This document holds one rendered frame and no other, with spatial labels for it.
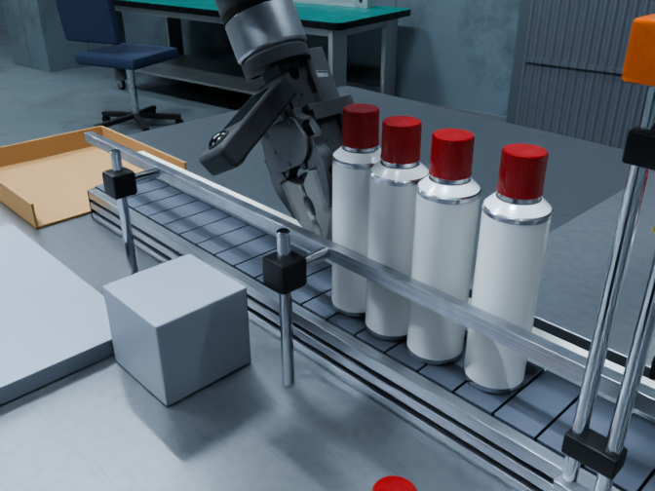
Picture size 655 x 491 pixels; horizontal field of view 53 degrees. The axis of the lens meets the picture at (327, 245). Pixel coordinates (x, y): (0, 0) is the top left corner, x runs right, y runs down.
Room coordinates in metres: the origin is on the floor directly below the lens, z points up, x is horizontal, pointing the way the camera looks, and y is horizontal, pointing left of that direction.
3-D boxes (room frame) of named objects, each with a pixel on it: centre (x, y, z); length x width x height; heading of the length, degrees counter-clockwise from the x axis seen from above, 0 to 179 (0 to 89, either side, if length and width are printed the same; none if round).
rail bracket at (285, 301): (0.52, 0.02, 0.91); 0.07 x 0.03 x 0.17; 134
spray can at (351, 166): (0.57, -0.03, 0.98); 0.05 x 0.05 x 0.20
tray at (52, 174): (1.05, 0.43, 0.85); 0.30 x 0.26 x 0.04; 44
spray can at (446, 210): (0.49, -0.10, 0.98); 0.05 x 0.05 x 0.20
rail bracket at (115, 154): (0.74, 0.23, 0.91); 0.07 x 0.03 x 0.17; 134
